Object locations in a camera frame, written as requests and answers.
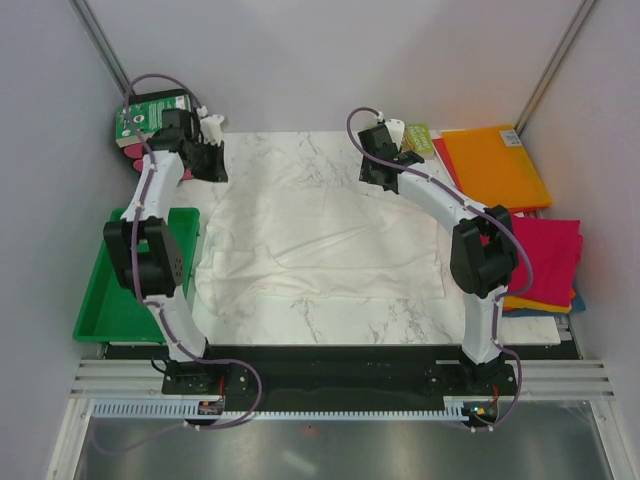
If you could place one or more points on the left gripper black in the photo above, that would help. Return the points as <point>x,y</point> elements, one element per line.
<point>219,171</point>

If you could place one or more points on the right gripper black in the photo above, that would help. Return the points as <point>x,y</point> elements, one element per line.
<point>365,171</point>

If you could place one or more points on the white t shirt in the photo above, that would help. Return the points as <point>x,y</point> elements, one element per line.
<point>272,233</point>

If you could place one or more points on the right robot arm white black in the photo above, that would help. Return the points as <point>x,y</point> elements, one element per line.
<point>483,253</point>

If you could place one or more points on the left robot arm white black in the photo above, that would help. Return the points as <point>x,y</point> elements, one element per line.
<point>144,253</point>

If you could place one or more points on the light green book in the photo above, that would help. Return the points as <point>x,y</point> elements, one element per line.
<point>417,139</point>

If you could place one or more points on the black pink drawer stand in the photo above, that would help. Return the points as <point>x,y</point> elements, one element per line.
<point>136,152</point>

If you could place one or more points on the red folder under orange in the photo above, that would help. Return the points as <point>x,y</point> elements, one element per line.
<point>442,151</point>

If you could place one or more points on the green book on stand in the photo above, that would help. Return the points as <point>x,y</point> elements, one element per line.
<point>147,116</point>

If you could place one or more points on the orange plastic folder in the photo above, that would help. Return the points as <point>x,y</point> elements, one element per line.
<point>491,165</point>

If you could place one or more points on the green plastic tray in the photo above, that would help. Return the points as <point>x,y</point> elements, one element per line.
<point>111,314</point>

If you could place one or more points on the magenta folded t shirt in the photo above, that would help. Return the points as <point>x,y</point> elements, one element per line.
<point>554,248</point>

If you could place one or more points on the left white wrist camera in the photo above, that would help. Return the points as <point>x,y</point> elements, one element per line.
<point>210,126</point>

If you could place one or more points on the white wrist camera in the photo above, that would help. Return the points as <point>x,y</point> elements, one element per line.
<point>210,126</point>
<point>395,127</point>

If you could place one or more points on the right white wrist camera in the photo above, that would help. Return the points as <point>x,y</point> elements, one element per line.
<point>395,127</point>

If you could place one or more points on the left aluminium frame post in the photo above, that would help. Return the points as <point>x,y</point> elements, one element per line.
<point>94,30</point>

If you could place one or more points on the aluminium frame post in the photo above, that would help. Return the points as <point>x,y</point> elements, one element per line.
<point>94,30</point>
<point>560,54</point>

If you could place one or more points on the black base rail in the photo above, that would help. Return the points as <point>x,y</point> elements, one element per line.
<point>331,377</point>

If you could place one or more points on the white slotted cable duct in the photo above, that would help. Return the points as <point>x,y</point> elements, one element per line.
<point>209,410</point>

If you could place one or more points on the right aluminium frame post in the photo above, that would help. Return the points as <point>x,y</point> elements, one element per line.
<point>560,54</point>

